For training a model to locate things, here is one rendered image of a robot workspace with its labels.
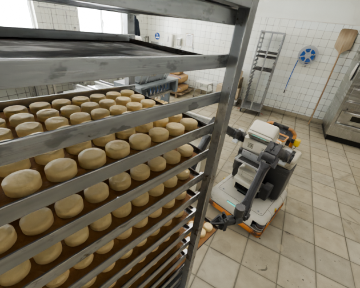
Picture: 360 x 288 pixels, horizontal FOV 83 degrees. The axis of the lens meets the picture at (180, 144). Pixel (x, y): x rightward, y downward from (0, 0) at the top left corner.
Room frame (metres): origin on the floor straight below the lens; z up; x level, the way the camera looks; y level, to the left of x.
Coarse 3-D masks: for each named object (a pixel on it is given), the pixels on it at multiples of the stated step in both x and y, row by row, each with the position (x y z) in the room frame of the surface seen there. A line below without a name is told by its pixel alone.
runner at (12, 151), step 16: (208, 96) 0.49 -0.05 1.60; (144, 112) 0.35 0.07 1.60; (160, 112) 0.38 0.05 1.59; (176, 112) 0.41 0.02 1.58; (64, 128) 0.24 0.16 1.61; (80, 128) 0.26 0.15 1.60; (96, 128) 0.28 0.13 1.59; (112, 128) 0.30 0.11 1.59; (128, 128) 0.32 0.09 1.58; (0, 144) 0.19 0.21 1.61; (16, 144) 0.20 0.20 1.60; (32, 144) 0.21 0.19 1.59; (48, 144) 0.22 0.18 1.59; (64, 144) 0.24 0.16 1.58; (0, 160) 0.19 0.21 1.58; (16, 160) 0.20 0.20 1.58
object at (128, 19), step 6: (126, 18) 0.81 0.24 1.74; (132, 18) 0.82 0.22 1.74; (126, 24) 0.81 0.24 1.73; (132, 24) 0.82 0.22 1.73; (126, 30) 0.81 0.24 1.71; (132, 30) 0.82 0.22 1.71; (126, 78) 0.82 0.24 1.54; (132, 78) 0.82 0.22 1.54; (126, 84) 0.82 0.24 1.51; (132, 84) 0.82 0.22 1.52
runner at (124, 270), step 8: (192, 216) 0.52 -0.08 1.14; (184, 224) 0.49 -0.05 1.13; (168, 232) 0.43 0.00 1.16; (160, 240) 0.40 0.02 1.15; (152, 248) 0.38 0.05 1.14; (144, 256) 0.35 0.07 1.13; (128, 264) 0.31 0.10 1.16; (136, 264) 0.33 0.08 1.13; (120, 272) 0.29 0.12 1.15; (112, 280) 0.27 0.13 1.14
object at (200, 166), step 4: (196, 140) 1.78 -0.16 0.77; (200, 140) 1.76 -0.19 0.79; (192, 144) 1.80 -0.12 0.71; (196, 144) 1.78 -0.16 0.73; (204, 160) 1.81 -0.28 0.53; (200, 164) 1.74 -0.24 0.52; (204, 164) 1.83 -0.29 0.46; (196, 168) 1.75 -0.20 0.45; (200, 168) 1.75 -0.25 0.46; (204, 168) 1.85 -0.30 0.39; (196, 184) 1.74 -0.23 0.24; (200, 184) 1.83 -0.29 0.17; (192, 188) 1.76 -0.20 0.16; (196, 188) 1.75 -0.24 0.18; (200, 188) 1.95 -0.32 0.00
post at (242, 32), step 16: (256, 0) 0.53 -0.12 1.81; (240, 16) 0.53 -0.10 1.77; (240, 32) 0.52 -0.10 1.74; (240, 48) 0.52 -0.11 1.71; (240, 64) 0.52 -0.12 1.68; (224, 80) 0.53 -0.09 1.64; (224, 96) 0.52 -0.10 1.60; (224, 112) 0.52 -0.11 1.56; (224, 128) 0.52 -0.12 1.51; (208, 160) 0.53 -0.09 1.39; (208, 176) 0.52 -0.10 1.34; (208, 192) 0.52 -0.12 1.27; (192, 240) 0.52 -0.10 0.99; (192, 256) 0.51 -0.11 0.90
